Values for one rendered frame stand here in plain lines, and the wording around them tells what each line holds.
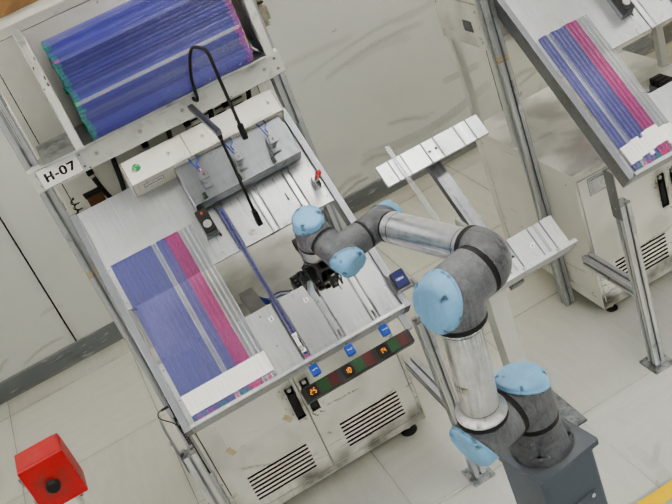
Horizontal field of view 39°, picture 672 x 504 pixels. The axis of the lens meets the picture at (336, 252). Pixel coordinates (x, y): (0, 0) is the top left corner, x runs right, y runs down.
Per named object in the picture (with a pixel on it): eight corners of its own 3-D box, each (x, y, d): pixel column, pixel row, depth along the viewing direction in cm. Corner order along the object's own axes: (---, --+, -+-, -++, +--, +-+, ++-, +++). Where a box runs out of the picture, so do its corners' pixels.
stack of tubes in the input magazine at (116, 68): (256, 59, 266) (219, -32, 253) (92, 141, 257) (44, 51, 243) (243, 51, 277) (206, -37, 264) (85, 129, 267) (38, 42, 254)
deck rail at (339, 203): (409, 311, 267) (411, 304, 261) (403, 314, 266) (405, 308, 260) (284, 116, 287) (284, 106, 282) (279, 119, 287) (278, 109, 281)
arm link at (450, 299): (533, 440, 214) (497, 255, 182) (489, 483, 208) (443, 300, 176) (493, 416, 222) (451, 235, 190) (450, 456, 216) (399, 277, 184)
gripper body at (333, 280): (318, 299, 237) (311, 273, 227) (302, 274, 242) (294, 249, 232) (344, 284, 239) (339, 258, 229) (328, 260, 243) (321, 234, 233)
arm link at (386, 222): (528, 219, 187) (376, 188, 226) (491, 250, 182) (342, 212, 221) (543, 267, 192) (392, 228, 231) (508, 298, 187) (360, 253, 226)
